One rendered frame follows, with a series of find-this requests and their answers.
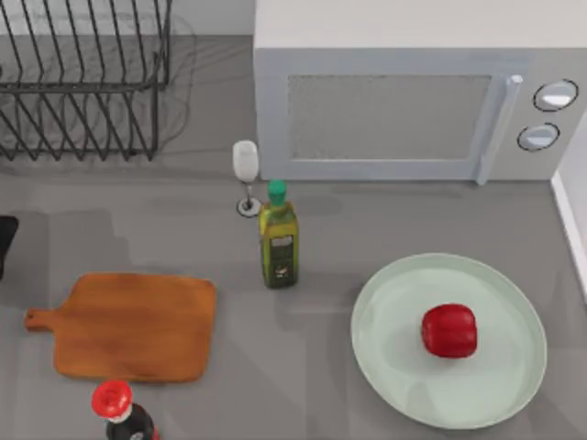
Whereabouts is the green oil bottle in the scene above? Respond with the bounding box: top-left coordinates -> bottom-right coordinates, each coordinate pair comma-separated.
258,180 -> 299,290

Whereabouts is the clear wine glass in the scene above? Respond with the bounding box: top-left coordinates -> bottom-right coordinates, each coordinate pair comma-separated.
231,139 -> 263,217

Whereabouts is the microwave oven door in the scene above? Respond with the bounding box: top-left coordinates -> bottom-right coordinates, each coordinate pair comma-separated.
254,48 -> 534,183

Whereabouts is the pale green plate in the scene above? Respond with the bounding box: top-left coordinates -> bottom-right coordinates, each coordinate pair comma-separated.
350,252 -> 548,431

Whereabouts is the wooden cutting board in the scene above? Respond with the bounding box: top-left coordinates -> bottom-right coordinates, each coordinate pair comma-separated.
24,272 -> 217,385

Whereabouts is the red bell pepper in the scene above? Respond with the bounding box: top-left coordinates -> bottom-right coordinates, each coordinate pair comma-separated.
421,302 -> 479,359

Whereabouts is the pale microwave oven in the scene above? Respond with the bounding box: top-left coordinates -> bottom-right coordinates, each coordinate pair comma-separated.
253,0 -> 587,186

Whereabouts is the dark bottle with red cap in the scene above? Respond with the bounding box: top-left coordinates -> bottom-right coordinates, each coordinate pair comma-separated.
91,379 -> 161,440

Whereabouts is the small microwave knob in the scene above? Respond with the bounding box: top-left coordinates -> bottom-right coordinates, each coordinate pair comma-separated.
516,122 -> 561,151

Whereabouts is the large microwave knob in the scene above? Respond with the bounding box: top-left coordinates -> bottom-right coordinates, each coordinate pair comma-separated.
532,78 -> 580,113

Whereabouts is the microwave door handle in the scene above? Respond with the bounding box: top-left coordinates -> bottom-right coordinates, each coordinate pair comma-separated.
476,73 -> 525,186

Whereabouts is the black wire dish rack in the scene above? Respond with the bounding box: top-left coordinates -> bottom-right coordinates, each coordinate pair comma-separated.
0,0 -> 174,162

